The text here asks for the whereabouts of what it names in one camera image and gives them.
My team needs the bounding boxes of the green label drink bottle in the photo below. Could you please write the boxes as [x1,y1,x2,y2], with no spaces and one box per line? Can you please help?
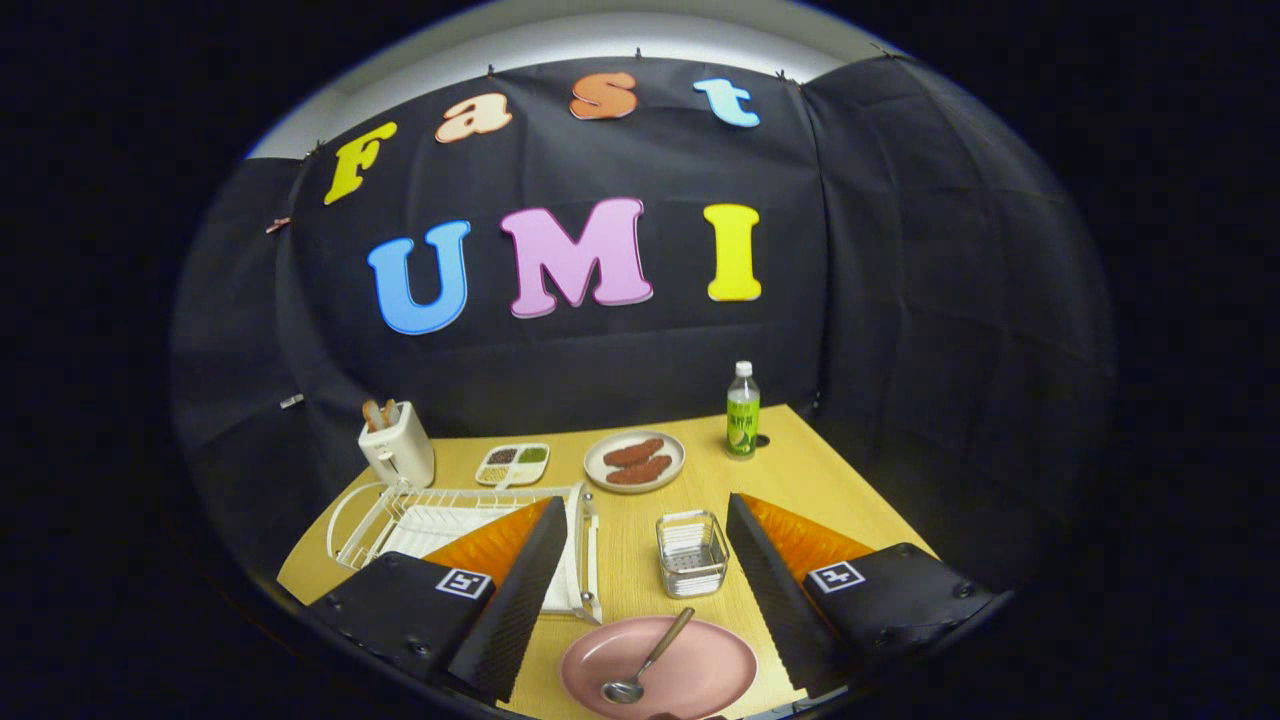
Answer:
[726,361,761,460]

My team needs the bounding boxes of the metal wire basket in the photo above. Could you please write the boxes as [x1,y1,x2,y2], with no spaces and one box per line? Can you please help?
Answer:
[656,509,731,599]

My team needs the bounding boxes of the white divided snack tray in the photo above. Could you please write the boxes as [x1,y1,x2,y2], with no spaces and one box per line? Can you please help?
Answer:
[474,443,551,490]

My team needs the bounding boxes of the pink plate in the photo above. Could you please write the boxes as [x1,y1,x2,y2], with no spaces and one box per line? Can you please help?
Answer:
[560,615,759,720]

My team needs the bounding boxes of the beige round plate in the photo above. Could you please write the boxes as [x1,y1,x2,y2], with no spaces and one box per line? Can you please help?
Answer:
[584,430,687,494]

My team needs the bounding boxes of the white wire dish rack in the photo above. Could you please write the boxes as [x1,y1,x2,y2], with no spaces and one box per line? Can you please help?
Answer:
[326,480,603,626]

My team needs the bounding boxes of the white toaster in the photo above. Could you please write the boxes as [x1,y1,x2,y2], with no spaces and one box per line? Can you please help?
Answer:
[358,401,436,489]

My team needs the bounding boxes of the black backdrop cloth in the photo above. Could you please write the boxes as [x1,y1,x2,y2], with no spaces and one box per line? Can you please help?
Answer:
[170,55,1116,591]

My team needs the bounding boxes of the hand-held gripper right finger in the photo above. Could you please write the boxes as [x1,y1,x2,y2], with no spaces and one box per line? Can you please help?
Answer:
[725,492,996,701]

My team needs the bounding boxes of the wooden handled metal spoon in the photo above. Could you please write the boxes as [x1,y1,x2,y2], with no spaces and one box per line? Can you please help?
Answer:
[600,606,696,705]

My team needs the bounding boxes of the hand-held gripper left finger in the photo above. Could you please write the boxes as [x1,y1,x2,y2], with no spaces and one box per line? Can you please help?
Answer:
[308,496,569,706]

